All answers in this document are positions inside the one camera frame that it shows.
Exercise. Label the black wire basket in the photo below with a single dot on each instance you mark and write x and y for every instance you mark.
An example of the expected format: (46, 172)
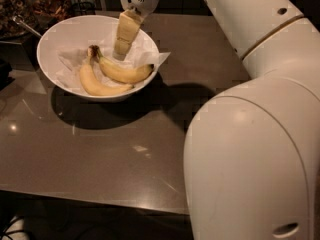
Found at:
(82, 8)

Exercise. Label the white paper liner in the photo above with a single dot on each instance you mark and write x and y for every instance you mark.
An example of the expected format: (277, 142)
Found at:
(93, 72)

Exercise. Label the metal serving spoon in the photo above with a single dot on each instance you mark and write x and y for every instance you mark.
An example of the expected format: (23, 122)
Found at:
(19, 21)

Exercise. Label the white ceramic bowl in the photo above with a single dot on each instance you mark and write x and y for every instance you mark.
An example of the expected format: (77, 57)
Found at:
(63, 47)

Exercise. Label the glass snack bowl right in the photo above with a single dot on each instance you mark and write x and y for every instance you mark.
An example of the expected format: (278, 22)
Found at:
(56, 9)

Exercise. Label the yellow banana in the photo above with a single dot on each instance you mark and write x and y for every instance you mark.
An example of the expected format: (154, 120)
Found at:
(120, 74)
(91, 84)

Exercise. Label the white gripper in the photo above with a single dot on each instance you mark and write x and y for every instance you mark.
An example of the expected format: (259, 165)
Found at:
(129, 24)

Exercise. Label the glass snack bowl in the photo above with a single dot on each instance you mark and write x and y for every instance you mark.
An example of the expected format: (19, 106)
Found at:
(20, 8)
(56, 9)

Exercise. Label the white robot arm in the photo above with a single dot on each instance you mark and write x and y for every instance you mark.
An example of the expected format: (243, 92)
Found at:
(251, 153)

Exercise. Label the glass snack bowl left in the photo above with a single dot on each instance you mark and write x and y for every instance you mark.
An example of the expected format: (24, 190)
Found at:
(20, 8)

